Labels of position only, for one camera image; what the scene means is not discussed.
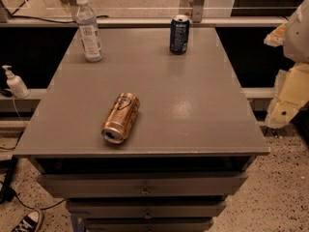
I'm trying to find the middle grey drawer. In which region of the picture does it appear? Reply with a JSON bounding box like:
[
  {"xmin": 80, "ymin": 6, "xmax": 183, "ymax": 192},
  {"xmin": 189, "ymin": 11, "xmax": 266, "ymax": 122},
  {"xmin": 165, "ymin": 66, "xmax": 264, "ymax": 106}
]
[{"xmin": 67, "ymin": 199, "xmax": 226, "ymax": 218}]

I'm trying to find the top grey drawer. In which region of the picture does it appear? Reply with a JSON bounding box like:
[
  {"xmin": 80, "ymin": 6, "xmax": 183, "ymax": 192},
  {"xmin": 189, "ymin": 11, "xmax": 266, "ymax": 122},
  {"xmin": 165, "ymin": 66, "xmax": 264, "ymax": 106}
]
[{"xmin": 38, "ymin": 172, "xmax": 248, "ymax": 198}]

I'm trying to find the grey drawer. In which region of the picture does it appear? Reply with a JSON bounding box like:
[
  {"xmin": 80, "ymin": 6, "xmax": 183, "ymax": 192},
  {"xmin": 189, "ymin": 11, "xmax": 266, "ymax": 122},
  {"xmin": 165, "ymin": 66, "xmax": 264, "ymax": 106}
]
[
  {"xmin": 67, "ymin": 199, "xmax": 226, "ymax": 218},
  {"xmin": 85, "ymin": 218, "xmax": 212, "ymax": 232},
  {"xmin": 38, "ymin": 172, "xmax": 248, "ymax": 198}
]

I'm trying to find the white pump dispenser bottle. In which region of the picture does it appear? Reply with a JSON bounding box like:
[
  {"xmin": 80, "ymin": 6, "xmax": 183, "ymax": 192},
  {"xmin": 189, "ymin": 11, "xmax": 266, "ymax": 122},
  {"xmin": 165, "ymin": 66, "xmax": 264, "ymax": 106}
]
[{"xmin": 2, "ymin": 65, "xmax": 30, "ymax": 99}]

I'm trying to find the black cable on ledge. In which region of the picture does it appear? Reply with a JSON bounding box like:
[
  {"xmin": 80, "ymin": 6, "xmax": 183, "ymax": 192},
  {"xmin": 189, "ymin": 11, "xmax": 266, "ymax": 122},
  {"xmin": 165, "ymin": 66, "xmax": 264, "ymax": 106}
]
[{"xmin": 0, "ymin": 0, "xmax": 110, "ymax": 25}]

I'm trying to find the black and white sneaker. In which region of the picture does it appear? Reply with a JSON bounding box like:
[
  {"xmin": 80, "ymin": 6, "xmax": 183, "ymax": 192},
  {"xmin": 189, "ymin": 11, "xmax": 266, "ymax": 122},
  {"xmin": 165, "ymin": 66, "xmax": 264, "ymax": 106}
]
[{"xmin": 11, "ymin": 209, "xmax": 43, "ymax": 232}]

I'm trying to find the black floor cable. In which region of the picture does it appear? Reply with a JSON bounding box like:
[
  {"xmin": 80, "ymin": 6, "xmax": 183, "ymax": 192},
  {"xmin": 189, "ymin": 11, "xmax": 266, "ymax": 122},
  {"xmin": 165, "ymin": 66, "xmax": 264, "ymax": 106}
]
[{"xmin": 0, "ymin": 126, "xmax": 67, "ymax": 211}]

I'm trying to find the bottom grey drawer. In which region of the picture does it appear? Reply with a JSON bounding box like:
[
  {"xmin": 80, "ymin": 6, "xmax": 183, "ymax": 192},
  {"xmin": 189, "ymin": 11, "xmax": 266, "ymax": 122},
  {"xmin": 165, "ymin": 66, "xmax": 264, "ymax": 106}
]
[{"xmin": 85, "ymin": 218, "xmax": 212, "ymax": 232}]

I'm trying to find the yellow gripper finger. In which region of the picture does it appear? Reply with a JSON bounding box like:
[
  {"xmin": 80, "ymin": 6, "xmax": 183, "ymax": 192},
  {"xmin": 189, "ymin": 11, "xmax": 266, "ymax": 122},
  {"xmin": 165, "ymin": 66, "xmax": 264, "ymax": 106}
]
[{"xmin": 265, "ymin": 100, "xmax": 299, "ymax": 129}]

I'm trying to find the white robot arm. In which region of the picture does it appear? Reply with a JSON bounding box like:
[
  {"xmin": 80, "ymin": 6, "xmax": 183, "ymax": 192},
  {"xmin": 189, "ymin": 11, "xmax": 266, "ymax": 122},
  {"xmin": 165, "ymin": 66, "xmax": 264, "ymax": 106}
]
[{"xmin": 264, "ymin": 0, "xmax": 309, "ymax": 129}]

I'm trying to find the metal frame post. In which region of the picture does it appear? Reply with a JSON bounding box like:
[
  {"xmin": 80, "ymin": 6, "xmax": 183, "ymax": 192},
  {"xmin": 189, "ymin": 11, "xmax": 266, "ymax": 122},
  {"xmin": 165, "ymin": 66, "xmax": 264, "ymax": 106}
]
[{"xmin": 192, "ymin": 0, "xmax": 205, "ymax": 23}]

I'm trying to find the clear plastic water bottle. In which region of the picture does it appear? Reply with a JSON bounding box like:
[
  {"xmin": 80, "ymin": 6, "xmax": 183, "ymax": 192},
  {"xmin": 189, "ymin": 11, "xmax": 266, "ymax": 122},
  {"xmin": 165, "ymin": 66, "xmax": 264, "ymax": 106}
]
[{"xmin": 75, "ymin": 0, "xmax": 103, "ymax": 62}]

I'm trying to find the dark blue soda can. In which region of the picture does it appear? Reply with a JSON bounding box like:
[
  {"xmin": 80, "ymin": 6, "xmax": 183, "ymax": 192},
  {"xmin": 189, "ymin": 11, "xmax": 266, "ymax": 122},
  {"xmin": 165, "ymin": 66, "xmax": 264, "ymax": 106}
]
[{"xmin": 170, "ymin": 14, "xmax": 190, "ymax": 54}]

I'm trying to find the grey drawer cabinet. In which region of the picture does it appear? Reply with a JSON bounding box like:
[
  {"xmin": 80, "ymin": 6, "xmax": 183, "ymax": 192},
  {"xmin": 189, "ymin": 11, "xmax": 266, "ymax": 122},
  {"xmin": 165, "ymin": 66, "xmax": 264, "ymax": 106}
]
[{"xmin": 13, "ymin": 27, "xmax": 271, "ymax": 232}]

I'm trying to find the gold soda can lying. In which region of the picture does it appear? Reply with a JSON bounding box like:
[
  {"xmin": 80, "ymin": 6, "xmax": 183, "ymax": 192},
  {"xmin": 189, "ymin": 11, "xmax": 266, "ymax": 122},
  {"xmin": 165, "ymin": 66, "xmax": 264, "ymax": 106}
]
[{"xmin": 101, "ymin": 93, "xmax": 140, "ymax": 144}]

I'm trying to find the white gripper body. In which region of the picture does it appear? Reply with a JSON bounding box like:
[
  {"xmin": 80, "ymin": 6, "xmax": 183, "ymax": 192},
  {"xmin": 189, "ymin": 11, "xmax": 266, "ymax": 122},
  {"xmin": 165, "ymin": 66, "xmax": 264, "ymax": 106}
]
[{"xmin": 276, "ymin": 63, "xmax": 309, "ymax": 109}]

